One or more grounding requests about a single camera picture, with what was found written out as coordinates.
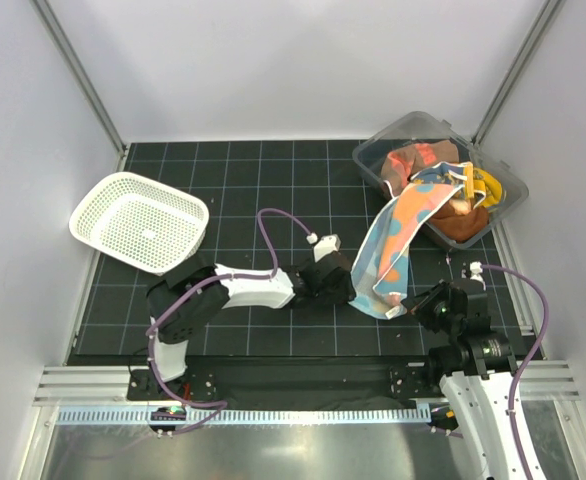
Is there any blue polka dot towel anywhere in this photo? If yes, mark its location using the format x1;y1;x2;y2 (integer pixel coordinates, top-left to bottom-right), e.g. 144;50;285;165
350;162;465;320

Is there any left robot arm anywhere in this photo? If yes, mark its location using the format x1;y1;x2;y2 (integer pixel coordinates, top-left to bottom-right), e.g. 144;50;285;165
146;252;355;400

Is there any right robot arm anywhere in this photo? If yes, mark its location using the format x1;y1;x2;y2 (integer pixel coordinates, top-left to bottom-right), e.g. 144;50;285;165
402;279;546;479

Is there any yellow blue patterned towel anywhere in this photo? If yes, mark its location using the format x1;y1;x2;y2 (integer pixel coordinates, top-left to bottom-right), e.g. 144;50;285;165
462;162;505;211

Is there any pink brown towel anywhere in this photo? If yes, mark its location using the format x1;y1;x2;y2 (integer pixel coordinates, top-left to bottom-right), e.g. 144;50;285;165
380;140;460;197

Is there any clear plastic storage bin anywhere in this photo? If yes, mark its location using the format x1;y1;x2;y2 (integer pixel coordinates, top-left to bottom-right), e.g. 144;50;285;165
353;111;529;252

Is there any white perforated plastic basket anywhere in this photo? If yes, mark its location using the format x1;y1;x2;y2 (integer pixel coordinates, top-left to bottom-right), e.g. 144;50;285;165
68;172;209;275

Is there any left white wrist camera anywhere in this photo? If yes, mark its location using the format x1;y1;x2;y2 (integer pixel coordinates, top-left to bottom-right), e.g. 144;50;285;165
306;233;341;262

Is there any white slotted cable duct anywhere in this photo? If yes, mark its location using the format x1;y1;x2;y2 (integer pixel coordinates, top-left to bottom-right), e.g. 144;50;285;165
57;404;431;427

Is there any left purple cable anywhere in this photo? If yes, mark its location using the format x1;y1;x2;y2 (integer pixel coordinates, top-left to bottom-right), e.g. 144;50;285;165
145;207;319;436

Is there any right aluminium frame post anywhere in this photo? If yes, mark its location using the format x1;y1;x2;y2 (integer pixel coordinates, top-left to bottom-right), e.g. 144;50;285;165
472;0;565;146

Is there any aluminium frame post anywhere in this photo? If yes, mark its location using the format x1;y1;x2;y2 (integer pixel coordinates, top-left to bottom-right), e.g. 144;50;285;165
472;0;565;146
29;0;126;157

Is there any left aluminium frame post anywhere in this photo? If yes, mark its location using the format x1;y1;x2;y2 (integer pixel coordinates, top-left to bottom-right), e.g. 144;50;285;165
29;0;126;157

